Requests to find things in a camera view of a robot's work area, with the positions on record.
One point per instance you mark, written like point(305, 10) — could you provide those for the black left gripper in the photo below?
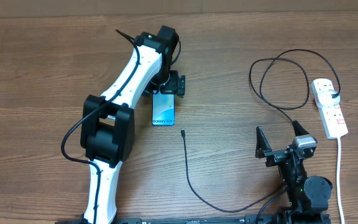
point(174, 84)

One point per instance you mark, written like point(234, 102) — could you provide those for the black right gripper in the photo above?
point(275, 156)

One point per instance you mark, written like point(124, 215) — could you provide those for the blue Galaxy S24 smartphone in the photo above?
point(163, 109)

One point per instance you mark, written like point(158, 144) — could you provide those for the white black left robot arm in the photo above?
point(108, 129)

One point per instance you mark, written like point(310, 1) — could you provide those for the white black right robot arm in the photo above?
point(308, 195)

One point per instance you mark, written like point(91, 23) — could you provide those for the white charger plug adapter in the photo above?
point(327, 98)

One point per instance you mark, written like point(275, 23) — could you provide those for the white power strip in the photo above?
point(332, 117)

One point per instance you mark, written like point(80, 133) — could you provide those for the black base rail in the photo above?
point(248, 219)

